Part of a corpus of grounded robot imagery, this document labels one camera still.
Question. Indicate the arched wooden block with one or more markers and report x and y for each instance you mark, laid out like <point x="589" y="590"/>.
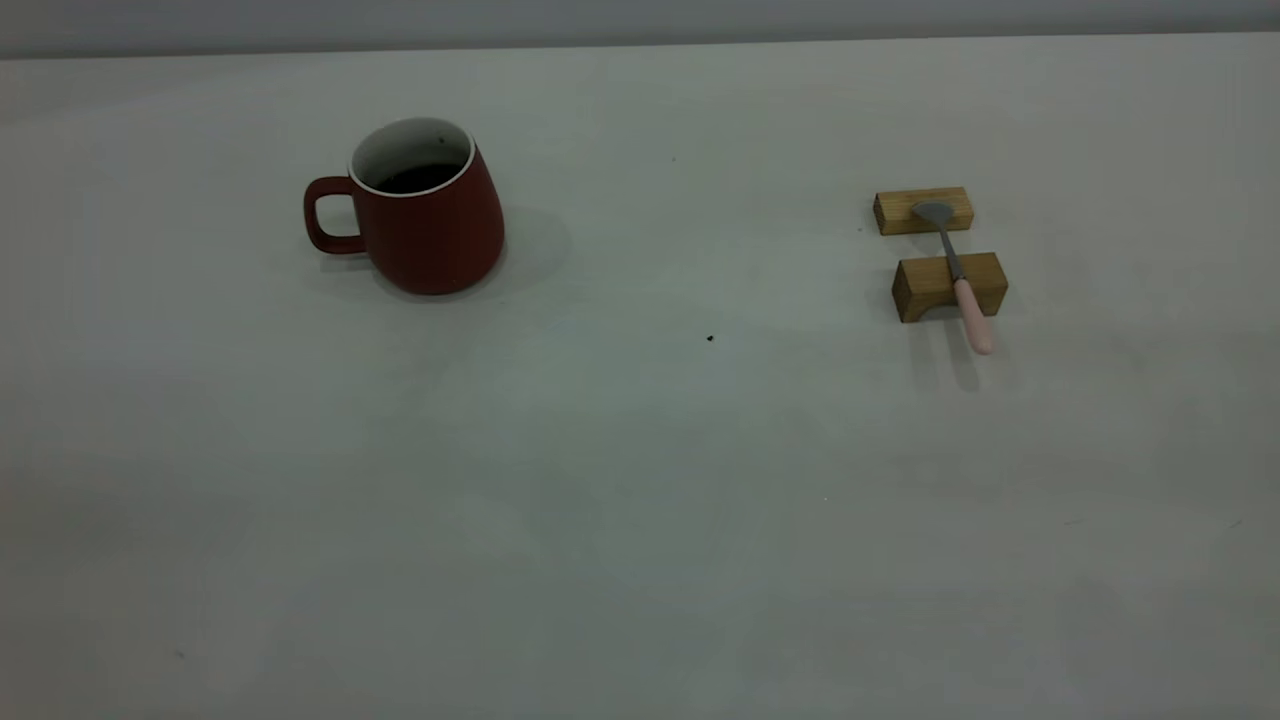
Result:
<point x="925" y="285"/>

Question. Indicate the red ceramic mug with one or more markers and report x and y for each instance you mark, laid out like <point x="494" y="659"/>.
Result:
<point x="440" y="240"/>

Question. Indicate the dark coffee liquid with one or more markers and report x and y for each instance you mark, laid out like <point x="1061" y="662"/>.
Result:
<point x="420" y="180"/>

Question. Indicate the rectangular wooden block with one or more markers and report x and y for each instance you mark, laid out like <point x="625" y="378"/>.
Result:
<point x="895" y="212"/>

